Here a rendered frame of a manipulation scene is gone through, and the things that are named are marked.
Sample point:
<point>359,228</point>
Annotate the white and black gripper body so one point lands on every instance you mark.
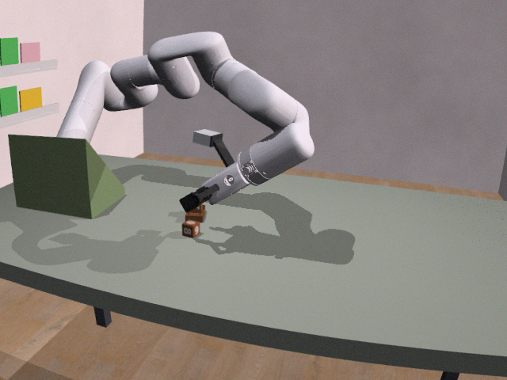
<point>230,180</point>

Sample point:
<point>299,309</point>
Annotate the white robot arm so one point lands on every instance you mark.
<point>289,145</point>

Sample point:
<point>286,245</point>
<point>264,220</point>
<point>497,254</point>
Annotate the brown wooden tray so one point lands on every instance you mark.
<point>195,216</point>

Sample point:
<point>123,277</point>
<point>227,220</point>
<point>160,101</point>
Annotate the brown wooden number cube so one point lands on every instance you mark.
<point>190,228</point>
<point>198,209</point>

